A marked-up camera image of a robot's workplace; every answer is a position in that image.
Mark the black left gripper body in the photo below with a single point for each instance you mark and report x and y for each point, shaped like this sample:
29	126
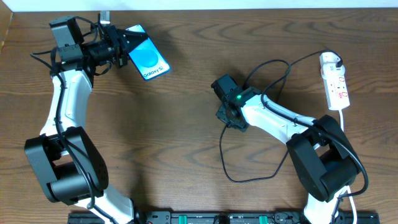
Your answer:
120	47

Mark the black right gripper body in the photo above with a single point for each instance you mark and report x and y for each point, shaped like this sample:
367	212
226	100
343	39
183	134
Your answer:
230	115

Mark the blue screen smartphone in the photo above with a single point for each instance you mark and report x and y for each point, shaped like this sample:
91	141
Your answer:
149	62

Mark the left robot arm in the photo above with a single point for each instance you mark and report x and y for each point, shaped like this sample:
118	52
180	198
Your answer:
64	159

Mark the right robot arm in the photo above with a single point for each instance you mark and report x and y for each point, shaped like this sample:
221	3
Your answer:
324	160

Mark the white power strip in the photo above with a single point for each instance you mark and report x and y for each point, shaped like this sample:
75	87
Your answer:
335	86

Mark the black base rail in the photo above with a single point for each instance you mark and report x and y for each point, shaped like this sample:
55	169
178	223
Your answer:
232	218

